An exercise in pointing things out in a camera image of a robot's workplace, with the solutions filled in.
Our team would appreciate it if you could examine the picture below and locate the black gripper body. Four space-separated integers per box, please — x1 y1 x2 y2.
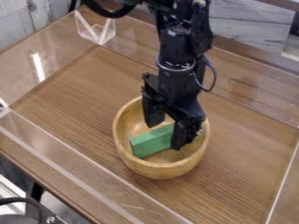
141 58 205 123

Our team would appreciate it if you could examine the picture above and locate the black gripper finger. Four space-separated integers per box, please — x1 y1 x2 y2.
143 96 164 128
171 119 201 150

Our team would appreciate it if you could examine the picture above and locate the green rectangular block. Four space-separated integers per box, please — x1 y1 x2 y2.
129 123 173 158

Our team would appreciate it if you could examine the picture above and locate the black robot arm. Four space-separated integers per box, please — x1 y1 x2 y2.
81 0 213 150

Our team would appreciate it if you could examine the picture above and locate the brown wooden bowl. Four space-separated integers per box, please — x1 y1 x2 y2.
112 97 211 179

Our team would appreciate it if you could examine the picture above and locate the black table leg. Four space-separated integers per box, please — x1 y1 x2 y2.
25 182 44 202

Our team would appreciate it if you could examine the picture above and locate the clear acrylic corner bracket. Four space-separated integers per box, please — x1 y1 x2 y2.
73 10 116 46

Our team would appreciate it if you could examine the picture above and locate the black metal base plate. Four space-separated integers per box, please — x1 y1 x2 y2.
24 203 68 224

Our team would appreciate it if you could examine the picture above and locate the black cable bottom left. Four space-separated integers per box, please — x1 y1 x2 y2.
0 197 42 224

